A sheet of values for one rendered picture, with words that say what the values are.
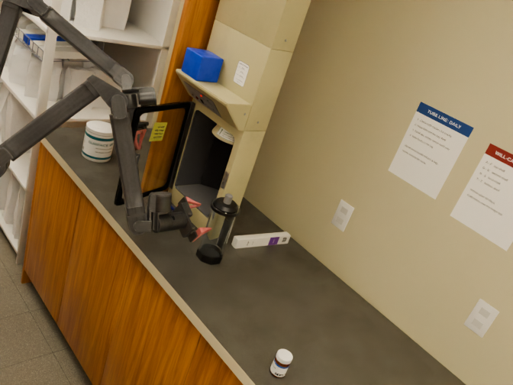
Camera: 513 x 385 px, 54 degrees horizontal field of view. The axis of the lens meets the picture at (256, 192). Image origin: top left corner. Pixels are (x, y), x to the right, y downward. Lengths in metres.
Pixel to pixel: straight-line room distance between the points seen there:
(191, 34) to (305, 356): 1.21
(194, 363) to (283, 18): 1.16
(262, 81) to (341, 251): 0.78
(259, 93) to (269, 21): 0.24
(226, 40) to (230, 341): 1.04
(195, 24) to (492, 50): 1.02
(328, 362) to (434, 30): 1.15
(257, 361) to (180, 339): 0.34
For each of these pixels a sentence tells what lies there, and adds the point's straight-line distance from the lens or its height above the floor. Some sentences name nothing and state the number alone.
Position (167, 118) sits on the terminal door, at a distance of 1.93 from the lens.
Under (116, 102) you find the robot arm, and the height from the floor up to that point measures 1.48.
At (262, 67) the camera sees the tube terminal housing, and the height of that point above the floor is 1.64.
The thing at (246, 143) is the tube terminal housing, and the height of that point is 1.36.
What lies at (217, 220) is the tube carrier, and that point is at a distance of 1.76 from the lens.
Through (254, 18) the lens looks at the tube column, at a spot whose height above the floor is 1.77.
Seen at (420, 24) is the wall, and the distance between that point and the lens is 1.91.
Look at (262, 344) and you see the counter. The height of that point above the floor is 0.94.
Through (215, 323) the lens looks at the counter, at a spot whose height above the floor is 0.94.
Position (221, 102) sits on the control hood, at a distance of 1.71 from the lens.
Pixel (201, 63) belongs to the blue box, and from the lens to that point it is 1.82.
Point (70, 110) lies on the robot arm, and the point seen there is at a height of 1.42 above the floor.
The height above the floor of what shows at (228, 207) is 1.18.
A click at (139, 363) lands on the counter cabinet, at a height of 0.49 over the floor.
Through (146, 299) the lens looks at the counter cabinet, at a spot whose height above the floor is 0.76.
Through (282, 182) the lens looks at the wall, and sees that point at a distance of 2.25.
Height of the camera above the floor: 1.98
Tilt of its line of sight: 25 degrees down
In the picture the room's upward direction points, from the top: 20 degrees clockwise
